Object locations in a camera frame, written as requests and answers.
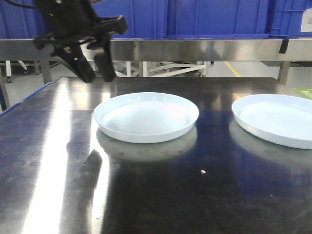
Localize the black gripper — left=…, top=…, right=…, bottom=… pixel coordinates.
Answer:
left=34, top=0, right=128, bottom=83

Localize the light blue plate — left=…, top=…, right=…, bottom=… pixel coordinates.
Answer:
left=232, top=94, right=312, bottom=149
left=93, top=92, right=199, bottom=144

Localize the blue plastic bin left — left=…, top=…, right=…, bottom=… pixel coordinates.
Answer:
left=93, top=0, right=168, bottom=39

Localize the blue plastic bin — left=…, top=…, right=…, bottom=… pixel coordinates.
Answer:
left=93, top=0, right=168, bottom=39
left=266, top=0, right=312, bottom=38
left=166, top=0, right=269, bottom=39

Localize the blue plastic bin centre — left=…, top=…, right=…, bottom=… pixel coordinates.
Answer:
left=166, top=0, right=269, bottom=39

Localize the black tape strip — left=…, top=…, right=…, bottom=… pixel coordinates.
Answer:
left=278, top=39, right=289, bottom=54

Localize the blue plastic bin right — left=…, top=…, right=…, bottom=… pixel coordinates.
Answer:
left=266, top=0, right=312, bottom=38

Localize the white paper label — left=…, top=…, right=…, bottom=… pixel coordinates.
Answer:
left=300, top=8, right=312, bottom=33

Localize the white metal frame background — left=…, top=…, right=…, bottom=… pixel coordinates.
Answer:
left=113, top=61, right=210, bottom=77

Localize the stainless steel shelf rail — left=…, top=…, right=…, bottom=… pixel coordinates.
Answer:
left=0, top=38, right=312, bottom=62

